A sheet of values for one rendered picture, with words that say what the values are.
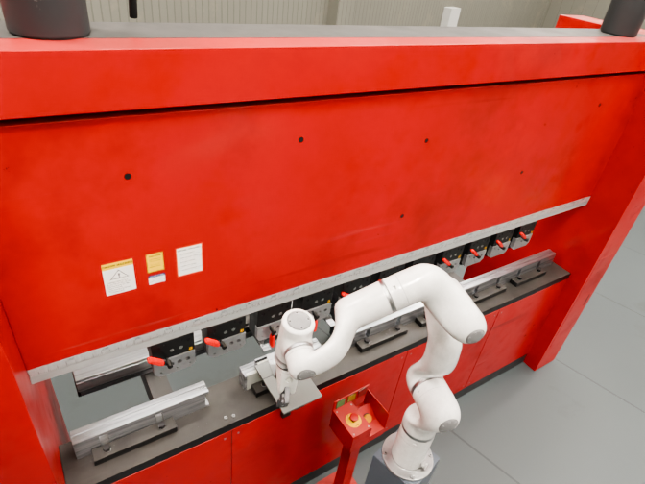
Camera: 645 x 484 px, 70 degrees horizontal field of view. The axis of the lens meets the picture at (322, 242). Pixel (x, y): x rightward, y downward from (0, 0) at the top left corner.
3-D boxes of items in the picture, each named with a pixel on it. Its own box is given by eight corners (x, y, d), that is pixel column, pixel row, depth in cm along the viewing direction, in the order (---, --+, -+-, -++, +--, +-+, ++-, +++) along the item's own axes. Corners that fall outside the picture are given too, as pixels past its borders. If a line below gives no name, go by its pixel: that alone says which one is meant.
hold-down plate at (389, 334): (361, 352, 227) (362, 349, 226) (354, 346, 231) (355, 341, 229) (407, 333, 242) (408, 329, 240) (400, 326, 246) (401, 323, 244)
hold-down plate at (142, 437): (95, 466, 168) (93, 462, 166) (92, 453, 171) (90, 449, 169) (178, 431, 182) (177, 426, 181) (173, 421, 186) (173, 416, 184)
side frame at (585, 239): (535, 371, 349) (715, 51, 220) (453, 302, 406) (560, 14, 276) (554, 359, 362) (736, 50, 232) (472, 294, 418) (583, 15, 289)
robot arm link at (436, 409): (426, 409, 167) (444, 365, 154) (450, 456, 153) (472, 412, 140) (396, 414, 164) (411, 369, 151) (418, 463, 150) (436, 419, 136)
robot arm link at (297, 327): (311, 365, 121) (301, 336, 127) (321, 333, 112) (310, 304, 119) (279, 370, 118) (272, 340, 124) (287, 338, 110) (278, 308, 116)
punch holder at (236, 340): (208, 359, 176) (207, 328, 166) (201, 344, 181) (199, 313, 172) (245, 346, 183) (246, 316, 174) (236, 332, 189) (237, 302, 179)
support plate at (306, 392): (283, 415, 181) (283, 413, 180) (254, 367, 198) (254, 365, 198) (322, 397, 190) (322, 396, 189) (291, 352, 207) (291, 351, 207)
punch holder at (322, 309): (299, 326, 195) (303, 297, 186) (290, 314, 201) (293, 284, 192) (329, 316, 203) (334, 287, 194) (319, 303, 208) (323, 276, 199)
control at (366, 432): (348, 453, 206) (355, 429, 196) (328, 425, 217) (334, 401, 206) (383, 433, 216) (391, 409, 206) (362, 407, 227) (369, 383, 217)
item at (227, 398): (69, 502, 161) (67, 496, 158) (60, 452, 175) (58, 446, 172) (568, 278, 309) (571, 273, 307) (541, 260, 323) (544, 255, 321)
